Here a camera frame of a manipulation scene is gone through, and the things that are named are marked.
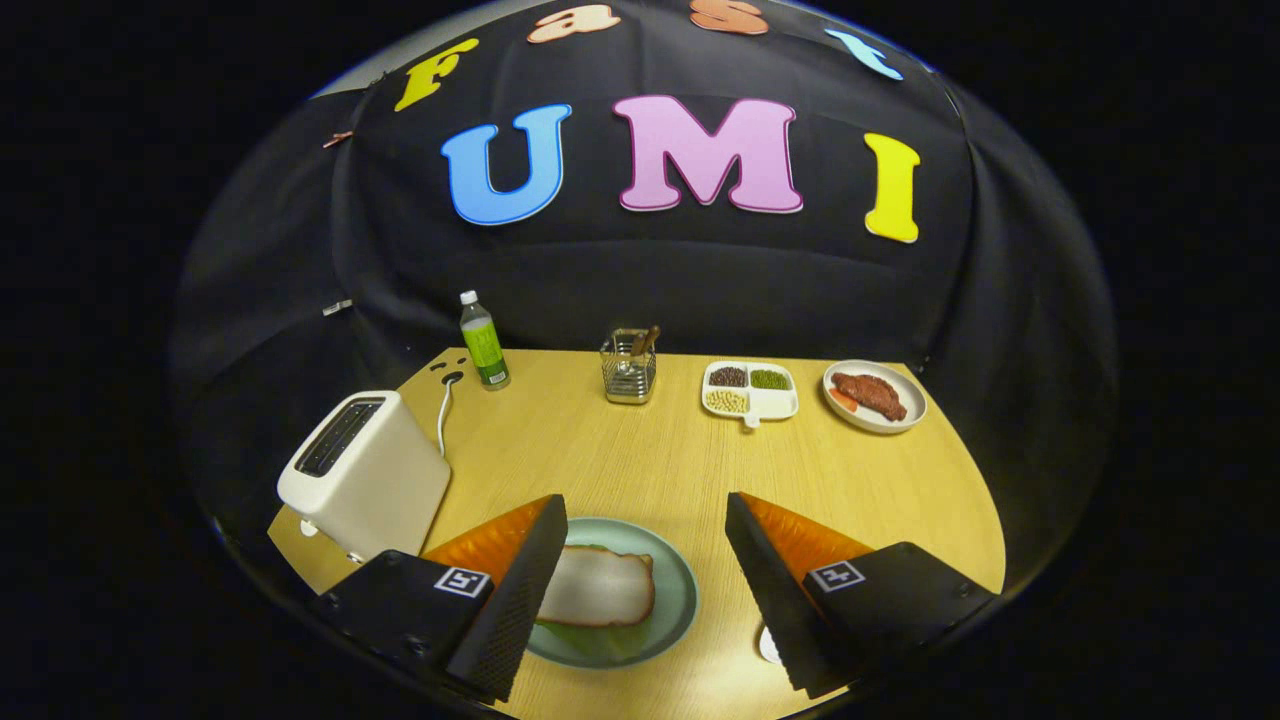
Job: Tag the black backdrop cloth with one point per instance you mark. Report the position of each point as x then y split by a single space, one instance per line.
700 280

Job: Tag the yellow soybeans pile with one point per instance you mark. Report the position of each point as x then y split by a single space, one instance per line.
727 401

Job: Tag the green beans pile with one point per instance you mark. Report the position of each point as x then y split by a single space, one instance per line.
769 379

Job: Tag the square white plate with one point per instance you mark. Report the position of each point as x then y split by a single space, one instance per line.
766 645

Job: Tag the green lettuce leaf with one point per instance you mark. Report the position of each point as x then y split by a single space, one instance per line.
585 638

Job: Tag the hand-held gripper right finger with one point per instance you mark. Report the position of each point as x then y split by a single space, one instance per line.
780 610

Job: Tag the dark red beans pile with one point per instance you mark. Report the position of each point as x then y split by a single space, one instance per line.
728 377

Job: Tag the orange carrot piece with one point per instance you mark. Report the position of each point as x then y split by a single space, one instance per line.
843 400

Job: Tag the red clip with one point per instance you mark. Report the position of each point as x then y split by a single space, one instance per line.
337 139

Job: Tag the silver clip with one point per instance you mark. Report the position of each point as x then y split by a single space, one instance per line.
337 307

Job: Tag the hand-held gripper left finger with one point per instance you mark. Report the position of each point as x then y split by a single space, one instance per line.
515 610

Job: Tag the white toaster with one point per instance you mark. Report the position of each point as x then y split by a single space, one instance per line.
380 490

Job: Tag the green label water bottle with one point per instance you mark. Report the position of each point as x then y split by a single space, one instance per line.
487 350

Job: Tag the brown meat steak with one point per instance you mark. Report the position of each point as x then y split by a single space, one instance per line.
870 393

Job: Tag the white divided dish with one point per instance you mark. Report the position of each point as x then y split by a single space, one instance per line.
775 403

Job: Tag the round white plate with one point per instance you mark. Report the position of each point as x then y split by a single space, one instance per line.
897 381

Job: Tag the plain bread slice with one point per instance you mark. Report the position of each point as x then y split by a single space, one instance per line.
600 588

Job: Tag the light green plate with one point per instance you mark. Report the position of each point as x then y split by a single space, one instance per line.
675 600

